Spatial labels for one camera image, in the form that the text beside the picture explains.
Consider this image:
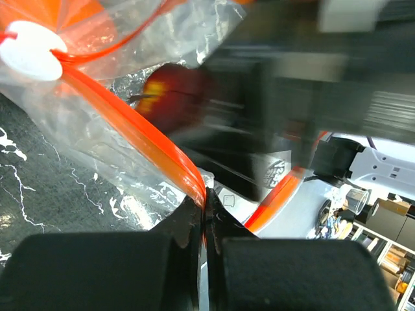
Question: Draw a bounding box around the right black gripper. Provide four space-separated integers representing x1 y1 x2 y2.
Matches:
203 1 414 145

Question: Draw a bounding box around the orange fake fruit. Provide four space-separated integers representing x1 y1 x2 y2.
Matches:
1 1 117 54

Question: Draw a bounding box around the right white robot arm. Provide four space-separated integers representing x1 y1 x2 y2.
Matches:
173 1 414 199

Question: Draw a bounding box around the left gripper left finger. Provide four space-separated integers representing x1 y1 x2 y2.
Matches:
1 198 202 310

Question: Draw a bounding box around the dark red fake fruit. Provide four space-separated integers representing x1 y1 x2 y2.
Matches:
128 63 218 135

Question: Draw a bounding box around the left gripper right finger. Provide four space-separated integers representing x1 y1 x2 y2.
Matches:
206 189 394 310

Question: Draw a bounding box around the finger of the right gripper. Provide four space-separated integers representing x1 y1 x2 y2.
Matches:
171 126 265 201

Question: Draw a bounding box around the clear zip top bag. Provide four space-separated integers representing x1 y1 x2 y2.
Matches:
0 0 328 234

